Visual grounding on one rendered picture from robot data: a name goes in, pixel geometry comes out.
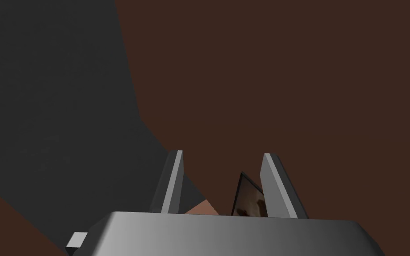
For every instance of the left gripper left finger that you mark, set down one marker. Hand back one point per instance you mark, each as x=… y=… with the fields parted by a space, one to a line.
x=171 y=185

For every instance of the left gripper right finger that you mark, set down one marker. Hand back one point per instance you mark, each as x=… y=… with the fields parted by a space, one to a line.
x=279 y=192

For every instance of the dark framed picture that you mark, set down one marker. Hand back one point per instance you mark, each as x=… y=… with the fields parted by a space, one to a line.
x=249 y=199

